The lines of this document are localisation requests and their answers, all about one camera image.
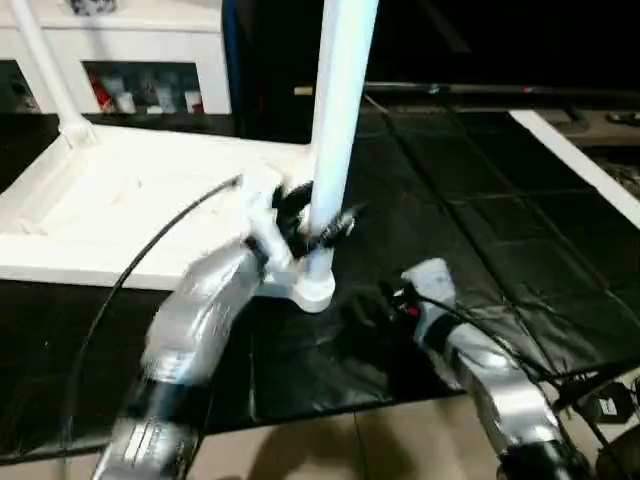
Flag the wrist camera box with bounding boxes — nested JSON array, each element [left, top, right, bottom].
[[240, 165, 303, 293], [400, 258, 457, 331]]

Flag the white glass-door cabinet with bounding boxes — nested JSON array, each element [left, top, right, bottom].
[[0, 0, 233, 116]]

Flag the thin tangled floor wires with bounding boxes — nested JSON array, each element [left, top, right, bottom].
[[610, 160, 640, 196]]

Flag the black floor power adapter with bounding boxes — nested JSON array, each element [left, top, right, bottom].
[[585, 392, 636, 421]]

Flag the black work mat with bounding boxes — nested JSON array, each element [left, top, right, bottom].
[[0, 105, 640, 461]]

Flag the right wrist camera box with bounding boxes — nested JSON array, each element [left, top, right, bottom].
[[400, 258, 457, 331]]

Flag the white flat strip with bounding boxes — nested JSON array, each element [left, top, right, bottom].
[[510, 110, 640, 206]]

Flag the grey crumpled object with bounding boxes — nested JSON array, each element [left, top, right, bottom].
[[70, 0, 117, 15]]

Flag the white plastic table top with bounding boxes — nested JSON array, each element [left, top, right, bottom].
[[0, 125, 336, 314]]

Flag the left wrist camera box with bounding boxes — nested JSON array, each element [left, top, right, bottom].
[[240, 165, 303, 293]]

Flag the white plastic table leg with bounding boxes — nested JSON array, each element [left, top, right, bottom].
[[298, 0, 381, 303], [10, 0, 96, 149]]

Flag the dark long rail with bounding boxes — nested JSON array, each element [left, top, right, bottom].
[[365, 84, 640, 103]]

